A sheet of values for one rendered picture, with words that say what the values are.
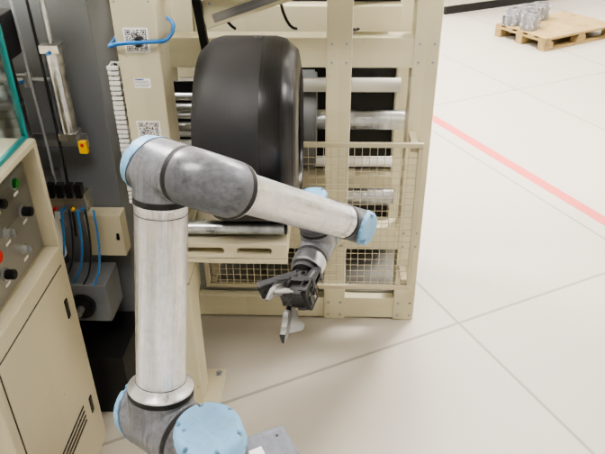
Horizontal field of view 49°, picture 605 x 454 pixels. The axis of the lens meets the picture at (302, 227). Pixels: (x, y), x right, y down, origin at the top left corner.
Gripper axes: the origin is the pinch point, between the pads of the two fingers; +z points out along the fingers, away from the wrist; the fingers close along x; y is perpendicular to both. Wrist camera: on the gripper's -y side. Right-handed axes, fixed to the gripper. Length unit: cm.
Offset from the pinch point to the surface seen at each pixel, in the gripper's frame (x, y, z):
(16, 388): 9, -73, 23
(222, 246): 11, -39, -44
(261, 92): -38, -13, -52
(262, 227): 9, -27, -51
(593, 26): 187, 74, -647
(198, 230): 5, -46, -44
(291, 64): -40, -8, -66
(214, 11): -50, -46, -98
